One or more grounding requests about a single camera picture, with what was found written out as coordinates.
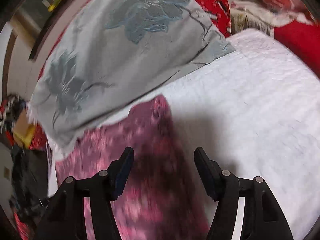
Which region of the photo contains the cardboard box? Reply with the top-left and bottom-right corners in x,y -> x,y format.
12,109 -> 35,148

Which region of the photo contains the grey floral pillow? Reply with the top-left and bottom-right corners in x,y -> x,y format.
28,0 -> 234,157

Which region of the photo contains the purple pink floral garment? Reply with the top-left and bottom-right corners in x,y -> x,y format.
55,95 -> 209,239

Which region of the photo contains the red floral pillow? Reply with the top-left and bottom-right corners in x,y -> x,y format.
195,0 -> 231,37

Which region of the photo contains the pile of mixed clothes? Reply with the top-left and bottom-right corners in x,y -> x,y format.
1,94 -> 26,133

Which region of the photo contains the red blanket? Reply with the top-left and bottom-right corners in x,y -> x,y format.
274,21 -> 320,77

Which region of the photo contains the white quilted bedspread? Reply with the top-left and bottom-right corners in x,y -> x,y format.
46,28 -> 320,240

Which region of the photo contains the black quilted jacket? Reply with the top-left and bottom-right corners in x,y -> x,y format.
10,145 -> 48,223

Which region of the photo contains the white fringed cloth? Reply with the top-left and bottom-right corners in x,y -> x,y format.
230,0 -> 313,37

